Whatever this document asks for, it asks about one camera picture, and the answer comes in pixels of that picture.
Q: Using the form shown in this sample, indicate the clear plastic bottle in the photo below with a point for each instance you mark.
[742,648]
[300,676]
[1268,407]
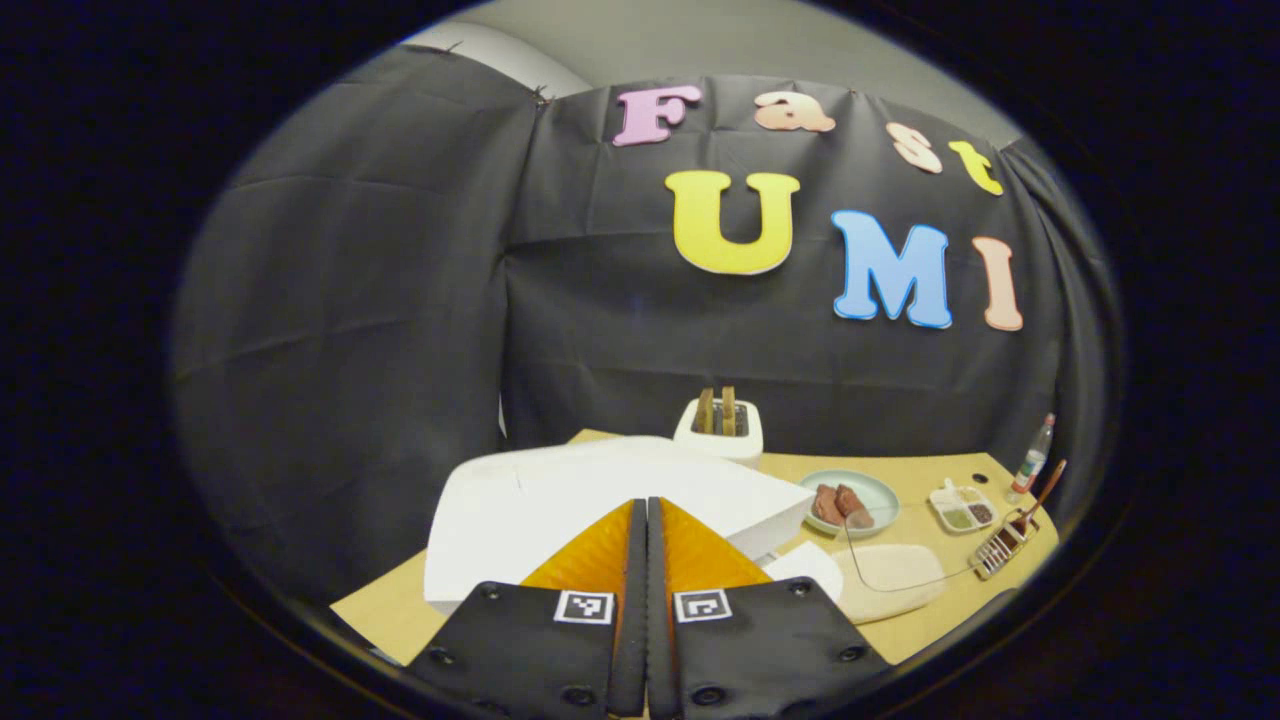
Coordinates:
[1032,465]

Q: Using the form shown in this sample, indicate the pale green plate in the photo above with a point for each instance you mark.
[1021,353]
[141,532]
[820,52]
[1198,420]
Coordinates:
[882,500]

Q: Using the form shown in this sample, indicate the white toaster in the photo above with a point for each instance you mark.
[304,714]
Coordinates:
[720,448]

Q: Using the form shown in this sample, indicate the cream rounded board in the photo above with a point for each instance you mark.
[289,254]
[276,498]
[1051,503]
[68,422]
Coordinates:
[890,585]

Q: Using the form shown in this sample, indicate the white divided rice dish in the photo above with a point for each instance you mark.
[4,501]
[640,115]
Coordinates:
[962,505]

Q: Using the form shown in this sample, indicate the black backdrop cloth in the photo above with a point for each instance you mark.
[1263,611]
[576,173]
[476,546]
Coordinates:
[350,350]

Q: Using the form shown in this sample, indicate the brown wooden spoon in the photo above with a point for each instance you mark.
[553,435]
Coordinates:
[1040,495]

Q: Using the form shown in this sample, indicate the brown bread slice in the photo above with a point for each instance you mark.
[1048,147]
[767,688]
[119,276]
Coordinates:
[729,410]
[706,410]

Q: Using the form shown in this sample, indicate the white rice cooker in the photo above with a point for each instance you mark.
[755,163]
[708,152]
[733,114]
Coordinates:
[540,510]

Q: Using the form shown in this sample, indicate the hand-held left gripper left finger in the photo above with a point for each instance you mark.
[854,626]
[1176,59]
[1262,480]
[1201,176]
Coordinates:
[630,640]

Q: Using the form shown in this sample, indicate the white flat board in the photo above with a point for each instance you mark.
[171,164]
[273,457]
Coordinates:
[810,568]

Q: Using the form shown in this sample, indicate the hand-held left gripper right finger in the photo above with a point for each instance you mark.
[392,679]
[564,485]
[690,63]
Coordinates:
[662,640]

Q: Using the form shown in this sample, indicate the reddish meat piece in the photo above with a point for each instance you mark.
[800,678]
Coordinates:
[826,505]
[855,505]

